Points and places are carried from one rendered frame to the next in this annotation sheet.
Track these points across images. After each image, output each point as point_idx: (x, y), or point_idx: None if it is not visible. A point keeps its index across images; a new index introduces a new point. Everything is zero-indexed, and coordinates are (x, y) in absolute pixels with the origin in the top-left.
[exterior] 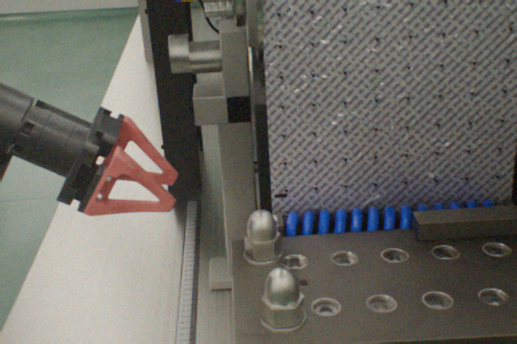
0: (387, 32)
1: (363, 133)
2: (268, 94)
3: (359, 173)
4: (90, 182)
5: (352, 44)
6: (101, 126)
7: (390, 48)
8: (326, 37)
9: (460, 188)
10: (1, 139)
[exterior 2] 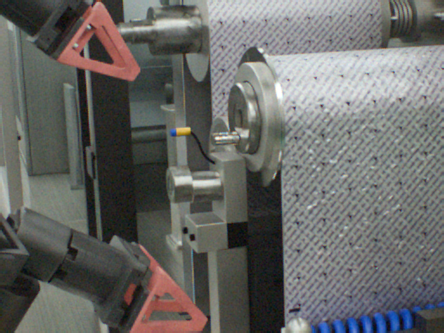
0: (382, 152)
1: (365, 244)
2: (285, 211)
3: (362, 283)
4: (129, 305)
5: (355, 163)
6: (133, 250)
7: (385, 165)
8: (335, 157)
9: (443, 290)
10: (47, 265)
